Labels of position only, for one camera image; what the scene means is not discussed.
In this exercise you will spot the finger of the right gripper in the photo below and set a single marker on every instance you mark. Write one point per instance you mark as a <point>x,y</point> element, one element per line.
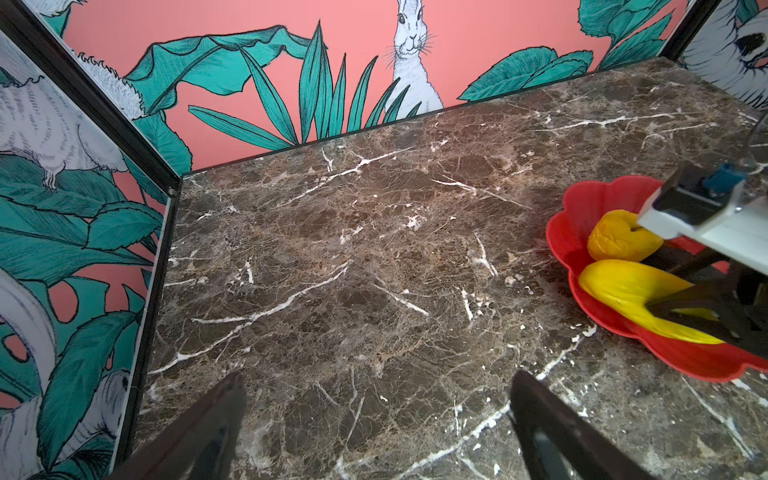
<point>706,264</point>

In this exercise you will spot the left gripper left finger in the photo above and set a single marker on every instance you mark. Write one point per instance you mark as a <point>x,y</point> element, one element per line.
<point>200,443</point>

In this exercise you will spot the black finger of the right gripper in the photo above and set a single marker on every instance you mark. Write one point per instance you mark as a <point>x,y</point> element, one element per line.
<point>734,314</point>

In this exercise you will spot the left black frame post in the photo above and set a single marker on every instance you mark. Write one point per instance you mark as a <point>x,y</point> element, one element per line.
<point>47,51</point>

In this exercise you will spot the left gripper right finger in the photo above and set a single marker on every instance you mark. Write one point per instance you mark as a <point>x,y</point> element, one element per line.
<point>556,441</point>

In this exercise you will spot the right black frame post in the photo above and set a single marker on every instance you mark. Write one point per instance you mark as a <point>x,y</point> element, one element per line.
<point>697,13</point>

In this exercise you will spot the yellow oblong fake mango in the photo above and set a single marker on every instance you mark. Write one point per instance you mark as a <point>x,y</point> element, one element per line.
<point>626,287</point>

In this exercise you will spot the black frame post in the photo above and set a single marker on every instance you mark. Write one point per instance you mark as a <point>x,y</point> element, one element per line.
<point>697,13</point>
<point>47,51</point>

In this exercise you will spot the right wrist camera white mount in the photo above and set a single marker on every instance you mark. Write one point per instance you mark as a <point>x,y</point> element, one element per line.
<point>709,207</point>

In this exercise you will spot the yellow bumpy round fake fruit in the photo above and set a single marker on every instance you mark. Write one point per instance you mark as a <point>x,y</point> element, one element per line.
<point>618,236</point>

